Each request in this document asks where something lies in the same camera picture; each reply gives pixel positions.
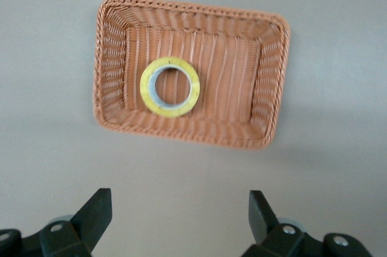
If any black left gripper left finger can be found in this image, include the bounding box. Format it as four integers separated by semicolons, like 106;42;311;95
0;188;113;257

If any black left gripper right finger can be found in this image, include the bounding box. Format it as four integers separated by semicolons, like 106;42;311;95
241;190;372;257

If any yellow tape roll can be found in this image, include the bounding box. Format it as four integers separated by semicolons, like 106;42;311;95
139;56;201;119

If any brown wicker basket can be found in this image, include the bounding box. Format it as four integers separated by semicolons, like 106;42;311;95
92;0;291;151

